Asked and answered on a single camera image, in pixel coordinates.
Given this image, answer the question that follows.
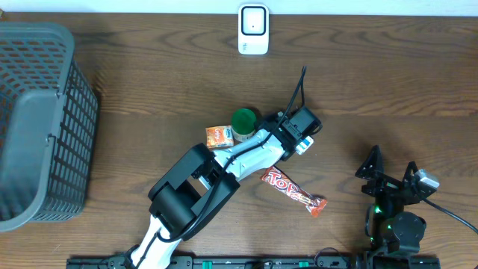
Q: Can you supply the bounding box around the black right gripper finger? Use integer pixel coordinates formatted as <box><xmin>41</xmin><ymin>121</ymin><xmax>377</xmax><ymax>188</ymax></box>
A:
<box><xmin>355</xmin><ymin>145</ymin><xmax>384</xmax><ymax>179</ymax></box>
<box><xmin>402</xmin><ymin>161</ymin><xmax>418</xmax><ymax>187</ymax></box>

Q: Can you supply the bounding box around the white Panadol box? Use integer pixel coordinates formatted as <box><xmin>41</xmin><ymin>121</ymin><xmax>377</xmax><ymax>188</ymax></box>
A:
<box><xmin>295</xmin><ymin>136</ymin><xmax>314</xmax><ymax>155</ymax></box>

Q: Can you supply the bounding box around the red Top chocolate bar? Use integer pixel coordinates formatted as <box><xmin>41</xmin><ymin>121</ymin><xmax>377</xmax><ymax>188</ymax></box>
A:
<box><xmin>261</xmin><ymin>166</ymin><xmax>328</xmax><ymax>217</ymax></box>

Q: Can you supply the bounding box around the green lid jar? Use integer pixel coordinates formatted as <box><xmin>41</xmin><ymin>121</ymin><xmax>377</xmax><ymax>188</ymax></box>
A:
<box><xmin>232</xmin><ymin>108</ymin><xmax>257</xmax><ymax>142</ymax></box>

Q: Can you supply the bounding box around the orange snack packet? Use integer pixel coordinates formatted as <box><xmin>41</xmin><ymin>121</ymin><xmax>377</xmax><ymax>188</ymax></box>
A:
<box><xmin>205</xmin><ymin>126</ymin><xmax>235</xmax><ymax>148</ymax></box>

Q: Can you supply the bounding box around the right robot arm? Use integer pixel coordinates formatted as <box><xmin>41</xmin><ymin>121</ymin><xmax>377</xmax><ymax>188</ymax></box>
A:
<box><xmin>355</xmin><ymin>145</ymin><xmax>426</xmax><ymax>268</ymax></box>

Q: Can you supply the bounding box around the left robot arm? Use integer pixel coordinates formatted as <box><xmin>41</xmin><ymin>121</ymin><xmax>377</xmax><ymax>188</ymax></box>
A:
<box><xmin>125</xmin><ymin>107</ymin><xmax>322</xmax><ymax>268</ymax></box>

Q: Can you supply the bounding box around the white barcode scanner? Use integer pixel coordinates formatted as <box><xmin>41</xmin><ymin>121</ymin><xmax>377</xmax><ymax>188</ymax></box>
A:
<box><xmin>238</xmin><ymin>4</ymin><xmax>270</xmax><ymax>55</ymax></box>

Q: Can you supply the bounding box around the grey plastic basket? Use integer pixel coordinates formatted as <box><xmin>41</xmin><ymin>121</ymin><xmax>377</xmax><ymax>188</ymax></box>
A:
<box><xmin>1</xmin><ymin>22</ymin><xmax>100</xmax><ymax>232</ymax></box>

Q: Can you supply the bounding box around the black left camera cable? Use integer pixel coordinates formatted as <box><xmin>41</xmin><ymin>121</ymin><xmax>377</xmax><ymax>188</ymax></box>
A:
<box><xmin>134</xmin><ymin>65</ymin><xmax>308</xmax><ymax>268</ymax></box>

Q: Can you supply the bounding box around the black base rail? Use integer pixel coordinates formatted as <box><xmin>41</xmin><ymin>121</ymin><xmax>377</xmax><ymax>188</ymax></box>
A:
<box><xmin>66</xmin><ymin>255</ymin><xmax>441</xmax><ymax>269</ymax></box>

